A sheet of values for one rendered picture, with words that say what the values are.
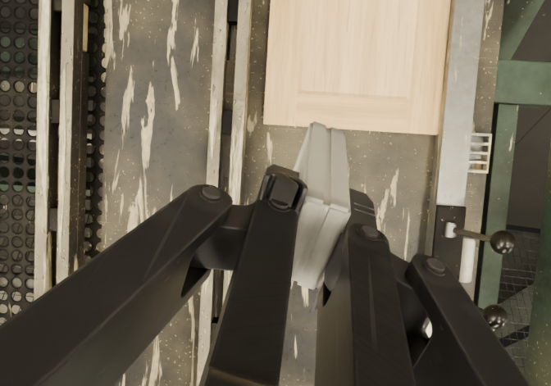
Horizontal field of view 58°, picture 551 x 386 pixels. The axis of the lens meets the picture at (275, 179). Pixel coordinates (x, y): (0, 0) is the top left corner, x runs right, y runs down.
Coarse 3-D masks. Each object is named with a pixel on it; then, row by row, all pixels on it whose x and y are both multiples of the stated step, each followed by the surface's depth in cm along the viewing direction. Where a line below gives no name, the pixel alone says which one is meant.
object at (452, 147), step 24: (456, 0) 84; (480, 0) 84; (456, 24) 84; (480, 24) 84; (456, 48) 85; (456, 72) 85; (456, 96) 85; (456, 120) 86; (456, 144) 86; (456, 168) 87; (432, 192) 90; (456, 192) 87; (432, 216) 89; (432, 240) 88
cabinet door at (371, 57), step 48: (288, 0) 86; (336, 0) 86; (384, 0) 86; (432, 0) 86; (288, 48) 87; (336, 48) 87; (384, 48) 87; (432, 48) 87; (288, 96) 88; (336, 96) 88; (384, 96) 88; (432, 96) 87
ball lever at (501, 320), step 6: (492, 306) 78; (498, 306) 78; (480, 312) 80; (486, 312) 78; (492, 312) 77; (498, 312) 77; (504, 312) 77; (486, 318) 78; (492, 318) 77; (498, 318) 77; (504, 318) 77; (492, 324) 77; (498, 324) 77; (504, 324) 77
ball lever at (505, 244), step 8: (448, 224) 86; (456, 224) 86; (448, 232) 86; (456, 232) 85; (464, 232) 83; (472, 232) 82; (496, 232) 78; (504, 232) 77; (488, 240) 79; (496, 240) 77; (504, 240) 76; (512, 240) 76; (496, 248) 77; (504, 248) 76; (512, 248) 76
